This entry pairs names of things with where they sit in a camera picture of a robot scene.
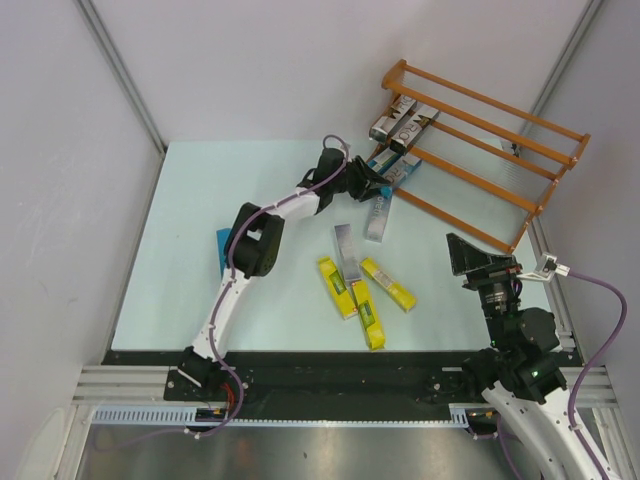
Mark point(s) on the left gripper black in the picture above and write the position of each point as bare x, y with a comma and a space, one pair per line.
365, 188

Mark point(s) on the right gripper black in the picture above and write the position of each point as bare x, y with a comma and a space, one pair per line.
479, 267

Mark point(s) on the blue toothpaste box with barcode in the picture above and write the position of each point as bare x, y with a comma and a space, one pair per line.
383, 161

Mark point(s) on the lilac Protefix toothpaste box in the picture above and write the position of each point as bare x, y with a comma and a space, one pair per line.
378, 218

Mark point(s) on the white blue R&O box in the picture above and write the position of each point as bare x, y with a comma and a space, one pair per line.
399, 172

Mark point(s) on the silver black R&O charcoal box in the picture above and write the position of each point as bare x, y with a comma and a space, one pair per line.
391, 118

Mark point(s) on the lilac text-side toothpaste box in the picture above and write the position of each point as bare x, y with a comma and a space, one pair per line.
349, 258

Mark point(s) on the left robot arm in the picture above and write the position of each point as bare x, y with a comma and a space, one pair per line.
252, 247

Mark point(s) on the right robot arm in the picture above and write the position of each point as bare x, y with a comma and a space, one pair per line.
518, 375

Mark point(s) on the orange wooden shelf rack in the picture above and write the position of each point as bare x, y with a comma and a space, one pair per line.
488, 168

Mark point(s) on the yellow Curaprox box right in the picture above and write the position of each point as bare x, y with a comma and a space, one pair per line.
396, 291

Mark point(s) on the yellow curaprox box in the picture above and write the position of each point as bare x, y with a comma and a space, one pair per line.
371, 324
337, 287
396, 291

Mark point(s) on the yellow Curaprox box left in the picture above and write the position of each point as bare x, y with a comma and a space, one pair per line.
337, 287

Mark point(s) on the yellow Curaprox box middle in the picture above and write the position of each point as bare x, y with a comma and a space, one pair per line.
371, 324

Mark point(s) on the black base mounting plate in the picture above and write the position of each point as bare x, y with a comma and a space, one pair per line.
352, 386

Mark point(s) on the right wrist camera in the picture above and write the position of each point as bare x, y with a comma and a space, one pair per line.
546, 269

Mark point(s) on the aluminium frame rail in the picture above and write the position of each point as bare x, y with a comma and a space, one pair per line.
121, 385

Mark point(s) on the white slotted cable duct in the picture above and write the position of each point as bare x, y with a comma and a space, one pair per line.
207, 416

